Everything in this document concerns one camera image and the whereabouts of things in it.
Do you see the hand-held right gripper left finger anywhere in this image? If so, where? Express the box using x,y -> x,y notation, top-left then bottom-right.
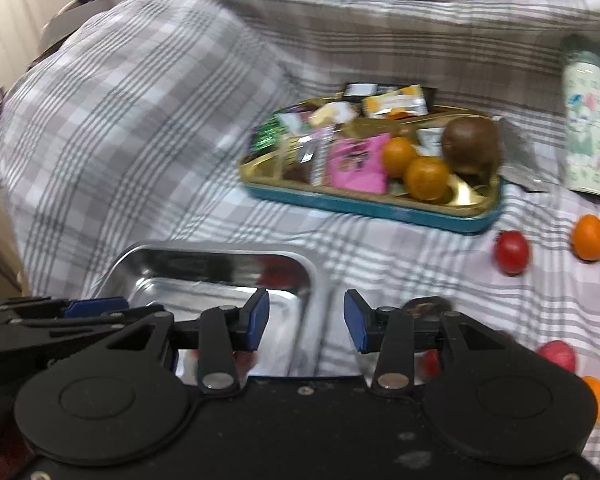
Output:
100,287 -> 272,392

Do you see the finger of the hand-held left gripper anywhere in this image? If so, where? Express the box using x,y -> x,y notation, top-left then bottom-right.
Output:
0,310 -> 152,362
0,296 -> 131,324

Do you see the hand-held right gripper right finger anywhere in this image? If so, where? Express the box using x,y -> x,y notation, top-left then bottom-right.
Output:
344,289 -> 527,392

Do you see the stainless steel tray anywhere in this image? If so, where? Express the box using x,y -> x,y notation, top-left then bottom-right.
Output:
96,241 -> 317,378

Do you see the deep red round fruit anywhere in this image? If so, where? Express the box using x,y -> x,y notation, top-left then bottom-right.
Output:
495,230 -> 531,276

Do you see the dark brown fruit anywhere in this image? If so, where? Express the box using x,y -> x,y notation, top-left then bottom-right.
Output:
404,297 -> 452,319

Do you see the teal and gold tin tray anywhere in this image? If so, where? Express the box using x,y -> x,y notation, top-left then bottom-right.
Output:
238,104 -> 504,234

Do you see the plaid bed sheet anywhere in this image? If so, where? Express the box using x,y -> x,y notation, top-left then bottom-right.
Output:
0,0 -> 600,426

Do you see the small orange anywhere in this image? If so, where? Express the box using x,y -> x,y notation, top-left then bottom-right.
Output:
571,214 -> 600,262
580,375 -> 600,424
382,136 -> 419,179
404,156 -> 454,202

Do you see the pile of snack packets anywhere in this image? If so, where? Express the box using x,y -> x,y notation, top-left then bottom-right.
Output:
250,82 -> 437,196

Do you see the pinkish red fruit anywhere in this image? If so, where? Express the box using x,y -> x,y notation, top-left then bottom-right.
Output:
537,340 -> 578,376

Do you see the brown round fruit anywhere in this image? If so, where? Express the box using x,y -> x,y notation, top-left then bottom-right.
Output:
441,116 -> 504,177

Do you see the silver foil packet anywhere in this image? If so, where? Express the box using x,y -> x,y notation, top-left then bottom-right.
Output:
495,117 -> 552,194

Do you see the white floral bottle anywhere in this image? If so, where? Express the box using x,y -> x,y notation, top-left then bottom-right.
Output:
560,34 -> 600,199

